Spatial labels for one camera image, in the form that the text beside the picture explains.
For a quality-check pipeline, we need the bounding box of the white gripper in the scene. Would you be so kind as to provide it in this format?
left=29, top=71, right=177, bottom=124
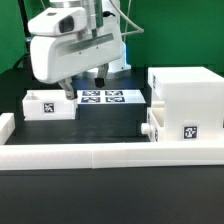
left=28, top=7, right=122, bottom=100

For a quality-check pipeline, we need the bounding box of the white front drawer tray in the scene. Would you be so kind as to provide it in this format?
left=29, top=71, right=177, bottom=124
left=141, top=107, right=165, bottom=142

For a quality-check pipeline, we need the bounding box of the white drawer tray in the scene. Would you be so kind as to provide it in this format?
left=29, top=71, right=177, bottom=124
left=22, top=90, right=78, bottom=121
left=141, top=107, right=165, bottom=142

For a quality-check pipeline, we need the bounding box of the white drawer cabinet box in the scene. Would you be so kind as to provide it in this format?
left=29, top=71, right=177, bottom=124
left=148, top=67, right=224, bottom=142

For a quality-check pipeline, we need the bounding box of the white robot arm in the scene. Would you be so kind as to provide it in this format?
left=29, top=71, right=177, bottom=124
left=28, top=0, right=123, bottom=100

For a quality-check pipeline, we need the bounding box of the white rear drawer tray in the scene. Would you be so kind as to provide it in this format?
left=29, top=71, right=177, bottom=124
left=22, top=90, right=78, bottom=121

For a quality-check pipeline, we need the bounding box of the white sheet with markers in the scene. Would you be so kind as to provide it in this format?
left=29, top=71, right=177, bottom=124
left=77, top=90, right=145, bottom=104

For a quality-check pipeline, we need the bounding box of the black pole stand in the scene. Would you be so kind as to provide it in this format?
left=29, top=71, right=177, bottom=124
left=17, top=0, right=32, bottom=69

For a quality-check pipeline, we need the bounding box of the white U-shaped boundary fence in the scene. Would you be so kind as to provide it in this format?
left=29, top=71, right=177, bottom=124
left=0, top=113, right=224, bottom=170

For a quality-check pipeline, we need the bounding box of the black cable with connector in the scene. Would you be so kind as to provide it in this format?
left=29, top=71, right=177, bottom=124
left=13, top=53, right=33, bottom=70

